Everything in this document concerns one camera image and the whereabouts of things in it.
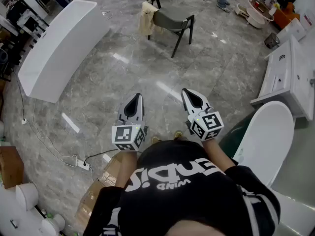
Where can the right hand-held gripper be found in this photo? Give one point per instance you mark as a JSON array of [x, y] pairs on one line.
[[209, 122]]

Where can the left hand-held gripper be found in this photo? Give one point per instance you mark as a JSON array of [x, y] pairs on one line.
[[125, 134]]

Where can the beige clothing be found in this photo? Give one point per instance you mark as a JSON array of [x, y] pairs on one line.
[[147, 18]]

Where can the person's left forearm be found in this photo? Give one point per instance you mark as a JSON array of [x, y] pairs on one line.
[[126, 167]]

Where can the person's right forearm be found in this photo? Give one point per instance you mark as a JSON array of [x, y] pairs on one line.
[[219, 154]]

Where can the grey chair with black legs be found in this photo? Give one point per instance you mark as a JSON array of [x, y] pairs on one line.
[[172, 18]]

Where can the person's right shoe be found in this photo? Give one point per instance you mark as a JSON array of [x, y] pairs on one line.
[[178, 133]]

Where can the person's shoe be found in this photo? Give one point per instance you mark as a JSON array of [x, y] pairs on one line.
[[155, 139], [178, 133]]

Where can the person's left shoe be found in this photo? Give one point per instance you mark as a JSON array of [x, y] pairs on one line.
[[155, 139]]

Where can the dark green tub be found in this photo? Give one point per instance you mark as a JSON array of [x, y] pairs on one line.
[[233, 136]]

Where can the white power strip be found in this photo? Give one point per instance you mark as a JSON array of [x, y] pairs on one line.
[[83, 163]]

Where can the oval white bathtub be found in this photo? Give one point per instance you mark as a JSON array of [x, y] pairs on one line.
[[265, 141]]

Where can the cardboard box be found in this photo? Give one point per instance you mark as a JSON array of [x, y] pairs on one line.
[[98, 190]]

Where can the long white bathtub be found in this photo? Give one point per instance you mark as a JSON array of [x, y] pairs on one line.
[[61, 48]]

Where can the white vanity cabinet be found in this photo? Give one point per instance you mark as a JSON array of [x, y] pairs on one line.
[[288, 77]]

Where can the black mesh wastebasket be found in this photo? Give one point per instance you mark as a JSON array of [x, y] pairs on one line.
[[272, 40]]

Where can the person's black printed shirt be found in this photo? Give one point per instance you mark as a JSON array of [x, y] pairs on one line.
[[184, 200]]

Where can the small white basin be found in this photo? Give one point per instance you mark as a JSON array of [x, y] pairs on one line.
[[240, 10]]

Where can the white plug adapter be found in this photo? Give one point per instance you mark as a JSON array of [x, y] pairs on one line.
[[23, 121]]

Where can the oval basin with tan inside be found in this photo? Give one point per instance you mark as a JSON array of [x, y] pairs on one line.
[[261, 7]]

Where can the white flat box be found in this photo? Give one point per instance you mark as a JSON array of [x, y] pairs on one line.
[[291, 29]]

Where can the orange box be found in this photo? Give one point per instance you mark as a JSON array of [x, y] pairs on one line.
[[285, 15]]

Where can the brown wooden cabinet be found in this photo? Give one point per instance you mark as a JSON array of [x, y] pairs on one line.
[[11, 166]]

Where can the white cylindrical fixture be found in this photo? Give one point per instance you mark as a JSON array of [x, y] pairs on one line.
[[53, 224], [27, 195]]

